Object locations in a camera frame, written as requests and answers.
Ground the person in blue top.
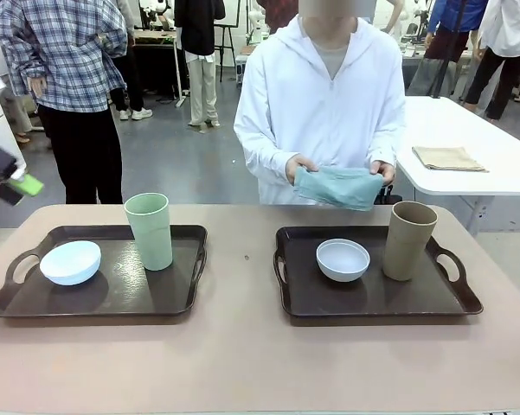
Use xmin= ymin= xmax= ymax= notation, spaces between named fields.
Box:
xmin=408 ymin=0 xmax=481 ymax=99

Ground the light blue bowl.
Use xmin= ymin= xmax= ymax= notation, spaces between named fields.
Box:
xmin=39 ymin=240 xmax=102 ymax=287

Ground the person in plaid shirt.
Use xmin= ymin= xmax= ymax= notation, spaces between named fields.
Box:
xmin=0 ymin=0 xmax=129 ymax=205

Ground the person in white shirt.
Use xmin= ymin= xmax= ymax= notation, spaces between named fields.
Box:
xmin=461 ymin=0 xmax=520 ymax=122

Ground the tall brown cup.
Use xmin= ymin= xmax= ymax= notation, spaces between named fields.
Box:
xmin=382 ymin=201 xmax=440 ymax=282

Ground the person's left hand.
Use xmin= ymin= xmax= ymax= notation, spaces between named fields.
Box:
xmin=369 ymin=160 xmax=397 ymax=187

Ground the person in white hoodie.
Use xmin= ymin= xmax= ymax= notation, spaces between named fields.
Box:
xmin=233 ymin=0 xmax=407 ymax=207

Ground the teal cloth mat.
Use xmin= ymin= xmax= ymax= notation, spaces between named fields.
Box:
xmin=292 ymin=166 xmax=384 ymax=213

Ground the person's left forearm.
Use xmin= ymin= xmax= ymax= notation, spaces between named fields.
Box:
xmin=366 ymin=120 xmax=407 ymax=172

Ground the person in beige trousers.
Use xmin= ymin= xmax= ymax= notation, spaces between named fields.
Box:
xmin=174 ymin=0 xmax=227 ymax=129

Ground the person's right hand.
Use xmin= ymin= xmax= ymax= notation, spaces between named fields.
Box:
xmin=285 ymin=155 xmax=319 ymax=187

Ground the dark brown tray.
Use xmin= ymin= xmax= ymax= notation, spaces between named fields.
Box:
xmin=273 ymin=224 xmax=485 ymax=326
xmin=0 ymin=223 xmax=209 ymax=319

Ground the white desk leg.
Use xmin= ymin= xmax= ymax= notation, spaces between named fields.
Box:
xmin=171 ymin=41 xmax=190 ymax=108

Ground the folded beige cloth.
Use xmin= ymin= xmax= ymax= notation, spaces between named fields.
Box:
xmin=411 ymin=145 xmax=490 ymax=174

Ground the grey-blue bowl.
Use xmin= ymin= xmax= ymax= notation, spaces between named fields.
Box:
xmin=315 ymin=239 xmax=371 ymax=284

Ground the person in white sneakers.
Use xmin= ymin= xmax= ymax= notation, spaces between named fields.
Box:
xmin=110 ymin=0 xmax=155 ymax=122

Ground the black tripod pole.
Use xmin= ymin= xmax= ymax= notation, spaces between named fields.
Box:
xmin=430 ymin=0 xmax=460 ymax=99

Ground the white side table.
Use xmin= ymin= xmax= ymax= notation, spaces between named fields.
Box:
xmin=395 ymin=95 xmax=520 ymax=237

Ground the person's right forearm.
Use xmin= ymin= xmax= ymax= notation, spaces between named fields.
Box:
xmin=234 ymin=124 xmax=302 ymax=185

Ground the tall light green cup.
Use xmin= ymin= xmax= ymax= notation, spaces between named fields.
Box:
xmin=124 ymin=193 xmax=174 ymax=272

